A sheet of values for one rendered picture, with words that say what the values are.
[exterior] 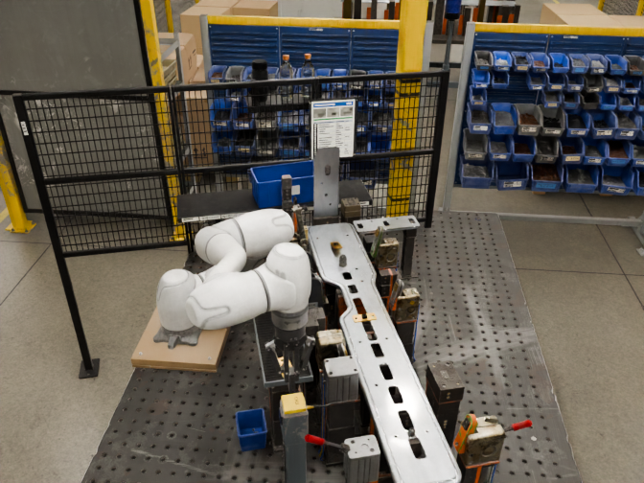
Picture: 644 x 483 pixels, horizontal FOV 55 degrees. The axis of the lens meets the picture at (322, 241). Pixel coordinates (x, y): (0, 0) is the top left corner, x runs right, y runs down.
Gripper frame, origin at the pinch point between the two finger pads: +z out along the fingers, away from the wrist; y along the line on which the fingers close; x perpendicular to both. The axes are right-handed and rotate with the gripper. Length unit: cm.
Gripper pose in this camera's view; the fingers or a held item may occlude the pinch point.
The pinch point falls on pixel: (291, 379)
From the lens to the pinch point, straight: 166.6
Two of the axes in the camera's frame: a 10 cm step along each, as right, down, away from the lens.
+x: -1.9, -5.3, 8.2
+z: -0.1, 8.4, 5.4
